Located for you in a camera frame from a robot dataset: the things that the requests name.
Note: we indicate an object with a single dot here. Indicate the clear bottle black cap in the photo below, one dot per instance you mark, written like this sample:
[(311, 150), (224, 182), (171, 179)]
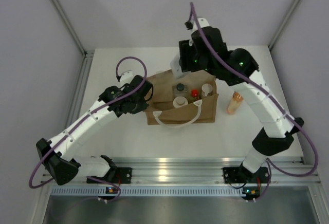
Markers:
[(180, 90)]

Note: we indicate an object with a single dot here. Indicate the aluminium frame post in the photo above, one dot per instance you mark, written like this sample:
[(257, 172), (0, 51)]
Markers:
[(293, 6), (67, 24)]

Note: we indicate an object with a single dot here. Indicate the round white jar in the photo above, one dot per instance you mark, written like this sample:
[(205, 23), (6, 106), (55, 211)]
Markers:
[(180, 101)]

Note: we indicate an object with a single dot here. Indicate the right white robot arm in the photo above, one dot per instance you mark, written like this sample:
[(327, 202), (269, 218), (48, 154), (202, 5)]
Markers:
[(241, 72)]

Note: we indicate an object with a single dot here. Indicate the left aluminium frame post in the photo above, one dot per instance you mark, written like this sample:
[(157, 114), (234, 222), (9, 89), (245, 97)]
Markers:
[(67, 24)]

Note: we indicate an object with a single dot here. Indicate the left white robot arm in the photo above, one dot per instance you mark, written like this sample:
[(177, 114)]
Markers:
[(59, 154)]

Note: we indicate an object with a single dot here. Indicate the slotted grey cable duct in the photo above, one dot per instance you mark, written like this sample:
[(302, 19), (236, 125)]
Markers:
[(109, 191)]

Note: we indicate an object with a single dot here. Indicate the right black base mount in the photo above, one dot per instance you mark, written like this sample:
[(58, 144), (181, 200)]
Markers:
[(231, 175)]

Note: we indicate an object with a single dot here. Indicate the right aluminium frame post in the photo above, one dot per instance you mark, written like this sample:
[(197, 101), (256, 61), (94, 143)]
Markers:
[(293, 6)]

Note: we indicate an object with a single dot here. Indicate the aluminium mounting rail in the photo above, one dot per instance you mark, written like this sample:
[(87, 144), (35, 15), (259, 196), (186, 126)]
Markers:
[(208, 171)]

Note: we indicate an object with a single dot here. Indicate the orange bottle pink cap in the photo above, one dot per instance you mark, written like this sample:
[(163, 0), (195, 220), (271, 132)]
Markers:
[(234, 103)]

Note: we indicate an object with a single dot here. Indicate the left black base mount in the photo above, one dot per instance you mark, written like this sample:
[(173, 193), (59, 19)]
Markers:
[(116, 175)]

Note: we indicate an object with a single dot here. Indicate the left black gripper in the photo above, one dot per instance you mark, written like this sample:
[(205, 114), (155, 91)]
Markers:
[(142, 106)]

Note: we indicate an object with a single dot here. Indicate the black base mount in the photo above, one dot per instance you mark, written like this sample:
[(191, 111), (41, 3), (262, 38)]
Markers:
[(231, 175), (116, 175)]

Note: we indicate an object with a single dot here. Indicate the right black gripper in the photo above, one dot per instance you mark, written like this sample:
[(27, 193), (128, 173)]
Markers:
[(186, 49)]

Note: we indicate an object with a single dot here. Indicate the yellow bottle red cap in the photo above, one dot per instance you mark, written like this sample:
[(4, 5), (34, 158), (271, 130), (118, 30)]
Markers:
[(194, 95)]

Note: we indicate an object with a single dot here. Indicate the brown canvas tote bag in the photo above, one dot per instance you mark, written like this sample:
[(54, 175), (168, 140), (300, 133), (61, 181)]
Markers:
[(161, 109)]

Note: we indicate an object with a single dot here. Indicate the white bottle dark cap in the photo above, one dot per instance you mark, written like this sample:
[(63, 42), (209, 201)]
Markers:
[(176, 68)]

